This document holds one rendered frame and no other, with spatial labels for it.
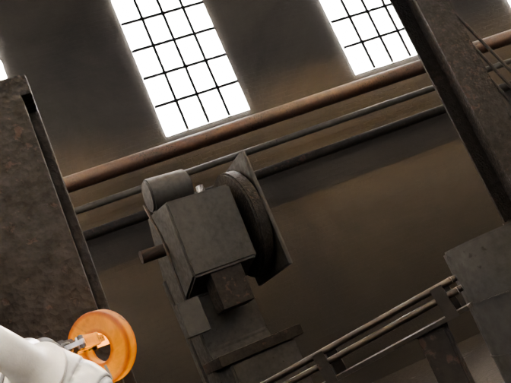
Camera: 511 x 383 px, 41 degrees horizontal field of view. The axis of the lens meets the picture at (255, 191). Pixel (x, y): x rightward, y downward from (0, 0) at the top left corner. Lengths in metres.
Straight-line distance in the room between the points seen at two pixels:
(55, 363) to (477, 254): 2.75
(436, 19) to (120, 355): 4.37
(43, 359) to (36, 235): 0.87
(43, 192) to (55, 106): 6.67
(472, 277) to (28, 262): 2.37
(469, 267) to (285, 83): 5.66
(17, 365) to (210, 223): 4.97
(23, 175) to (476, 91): 3.90
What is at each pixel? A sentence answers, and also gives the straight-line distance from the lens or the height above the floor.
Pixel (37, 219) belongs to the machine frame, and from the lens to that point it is 1.93.
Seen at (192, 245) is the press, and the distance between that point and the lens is 5.87.
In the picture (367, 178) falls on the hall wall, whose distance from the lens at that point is 8.65.
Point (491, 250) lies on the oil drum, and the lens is 3.56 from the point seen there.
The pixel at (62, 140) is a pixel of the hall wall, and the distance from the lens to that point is 8.43.
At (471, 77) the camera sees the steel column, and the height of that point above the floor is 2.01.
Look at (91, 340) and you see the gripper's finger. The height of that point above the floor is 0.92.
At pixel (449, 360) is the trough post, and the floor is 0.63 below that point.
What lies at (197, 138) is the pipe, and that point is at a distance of 7.61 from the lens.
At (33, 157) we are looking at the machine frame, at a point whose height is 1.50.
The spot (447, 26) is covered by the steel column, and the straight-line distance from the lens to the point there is 5.45.
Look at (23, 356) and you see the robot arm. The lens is 1.06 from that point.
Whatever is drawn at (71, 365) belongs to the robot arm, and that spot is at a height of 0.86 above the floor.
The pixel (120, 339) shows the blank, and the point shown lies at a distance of 1.46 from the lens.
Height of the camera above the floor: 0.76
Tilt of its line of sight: 13 degrees up
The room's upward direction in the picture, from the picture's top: 23 degrees counter-clockwise
